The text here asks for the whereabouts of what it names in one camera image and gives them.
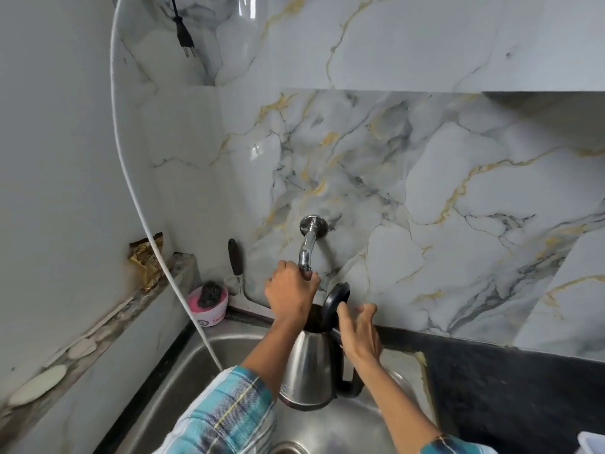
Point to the person's right hand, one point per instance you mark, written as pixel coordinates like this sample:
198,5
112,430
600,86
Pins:
361,338

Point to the person's left hand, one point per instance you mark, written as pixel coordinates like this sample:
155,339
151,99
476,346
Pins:
288,295

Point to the person's left fingers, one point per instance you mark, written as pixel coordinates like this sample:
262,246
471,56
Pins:
281,271

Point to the person's right thumb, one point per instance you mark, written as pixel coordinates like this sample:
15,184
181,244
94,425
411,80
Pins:
342,328

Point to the chrome wall tap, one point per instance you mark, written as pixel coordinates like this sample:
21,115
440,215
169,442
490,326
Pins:
309,241

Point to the stainless steel electric kettle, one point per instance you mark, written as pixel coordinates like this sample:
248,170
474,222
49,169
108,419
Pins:
312,368

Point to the person's left forearm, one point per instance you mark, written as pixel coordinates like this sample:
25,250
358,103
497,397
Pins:
269,359

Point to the person's right forearm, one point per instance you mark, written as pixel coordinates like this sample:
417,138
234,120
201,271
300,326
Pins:
397,397

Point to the black scrubber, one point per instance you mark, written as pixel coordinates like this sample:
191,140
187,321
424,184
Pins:
210,296

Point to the pink round tub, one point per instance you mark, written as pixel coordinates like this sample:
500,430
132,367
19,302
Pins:
208,316

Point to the golden foil packet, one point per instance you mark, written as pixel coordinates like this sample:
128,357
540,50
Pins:
146,262

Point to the stainless steel sink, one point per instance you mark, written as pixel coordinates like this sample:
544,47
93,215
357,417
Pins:
189,397

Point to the black power plug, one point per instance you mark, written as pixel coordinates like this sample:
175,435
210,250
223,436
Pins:
184,35

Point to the white object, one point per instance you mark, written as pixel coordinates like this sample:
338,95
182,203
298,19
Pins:
593,444

